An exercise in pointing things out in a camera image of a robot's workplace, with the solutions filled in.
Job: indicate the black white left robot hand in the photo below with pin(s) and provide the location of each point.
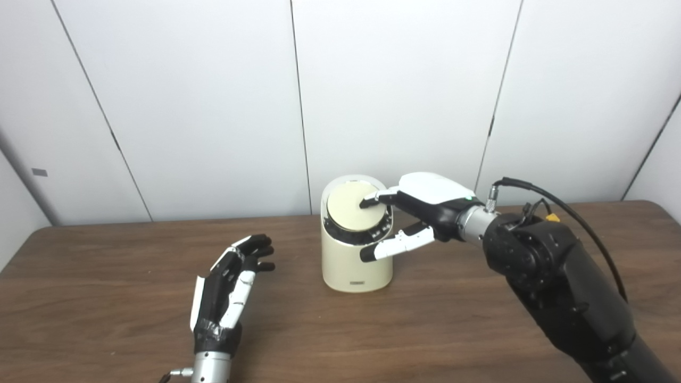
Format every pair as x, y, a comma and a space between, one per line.
213, 300

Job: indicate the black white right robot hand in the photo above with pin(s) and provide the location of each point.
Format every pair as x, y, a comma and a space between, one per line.
436, 202

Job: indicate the cream round bin lid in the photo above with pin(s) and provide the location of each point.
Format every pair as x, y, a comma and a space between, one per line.
348, 210

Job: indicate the cream-colored round bin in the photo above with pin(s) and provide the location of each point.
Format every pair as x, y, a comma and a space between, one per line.
354, 266

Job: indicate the grey wall label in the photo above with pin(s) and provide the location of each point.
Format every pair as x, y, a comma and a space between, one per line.
39, 172

